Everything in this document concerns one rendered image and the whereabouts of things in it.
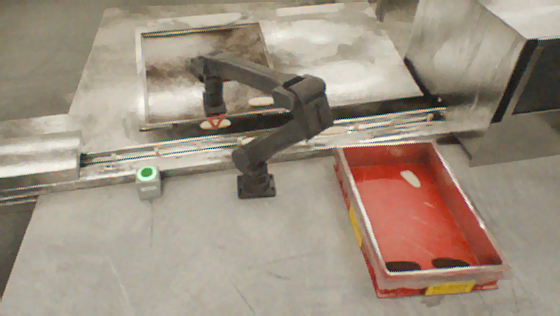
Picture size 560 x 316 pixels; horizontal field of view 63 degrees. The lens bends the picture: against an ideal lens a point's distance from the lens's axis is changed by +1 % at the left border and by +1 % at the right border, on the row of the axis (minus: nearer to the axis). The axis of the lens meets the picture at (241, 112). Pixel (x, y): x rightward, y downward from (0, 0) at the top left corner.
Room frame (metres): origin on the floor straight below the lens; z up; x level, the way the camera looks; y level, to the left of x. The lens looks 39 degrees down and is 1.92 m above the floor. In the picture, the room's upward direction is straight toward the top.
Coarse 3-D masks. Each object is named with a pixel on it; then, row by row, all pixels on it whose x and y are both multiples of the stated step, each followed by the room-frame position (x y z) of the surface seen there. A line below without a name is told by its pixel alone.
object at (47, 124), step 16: (0, 128) 1.26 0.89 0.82; (16, 128) 1.26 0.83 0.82; (32, 128) 1.26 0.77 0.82; (48, 128) 1.26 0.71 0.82; (0, 208) 0.92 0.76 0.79; (16, 208) 0.92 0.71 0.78; (32, 208) 0.93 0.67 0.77; (0, 224) 0.91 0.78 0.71; (16, 224) 0.92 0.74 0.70; (0, 240) 0.91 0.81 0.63; (16, 240) 0.92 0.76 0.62; (0, 256) 0.90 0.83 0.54; (16, 256) 0.91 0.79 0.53; (0, 272) 0.90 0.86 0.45; (0, 288) 0.89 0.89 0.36
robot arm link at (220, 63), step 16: (208, 64) 1.09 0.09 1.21; (224, 64) 1.04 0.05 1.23; (240, 64) 1.01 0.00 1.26; (256, 64) 0.99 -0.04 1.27; (240, 80) 0.99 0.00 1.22; (256, 80) 0.93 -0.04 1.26; (272, 80) 0.89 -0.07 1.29; (288, 80) 0.87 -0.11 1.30; (320, 80) 0.86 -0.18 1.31; (272, 96) 0.84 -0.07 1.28; (288, 96) 0.80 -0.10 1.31
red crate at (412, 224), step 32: (384, 192) 0.94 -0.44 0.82; (416, 192) 0.94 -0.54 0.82; (384, 224) 0.82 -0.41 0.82; (416, 224) 0.82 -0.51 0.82; (448, 224) 0.81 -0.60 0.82; (384, 256) 0.71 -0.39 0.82; (416, 256) 0.71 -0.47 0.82; (448, 256) 0.71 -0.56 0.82; (384, 288) 0.60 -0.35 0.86; (480, 288) 0.61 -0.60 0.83
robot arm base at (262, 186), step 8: (240, 176) 1.00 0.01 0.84; (248, 176) 0.94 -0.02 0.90; (264, 176) 0.94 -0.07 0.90; (272, 176) 1.00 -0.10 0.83; (240, 184) 0.96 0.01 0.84; (248, 184) 0.93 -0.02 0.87; (256, 184) 0.93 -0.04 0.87; (264, 184) 0.93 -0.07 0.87; (272, 184) 0.96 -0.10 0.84; (240, 192) 0.94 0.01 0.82; (248, 192) 0.93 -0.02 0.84; (256, 192) 0.92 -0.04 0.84; (264, 192) 0.93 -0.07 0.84; (272, 192) 0.93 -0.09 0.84
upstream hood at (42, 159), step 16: (0, 144) 1.06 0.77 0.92; (16, 144) 1.06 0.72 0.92; (32, 144) 1.06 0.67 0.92; (48, 144) 1.06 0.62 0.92; (64, 144) 1.06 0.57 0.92; (80, 144) 1.09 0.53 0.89; (0, 160) 0.99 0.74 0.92; (16, 160) 0.99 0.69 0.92; (32, 160) 0.99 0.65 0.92; (48, 160) 0.99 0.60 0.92; (64, 160) 0.99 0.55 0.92; (0, 176) 0.93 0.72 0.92; (16, 176) 0.93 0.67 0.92; (32, 176) 0.94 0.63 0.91; (48, 176) 0.95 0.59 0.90; (64, 176) 0.95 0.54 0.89
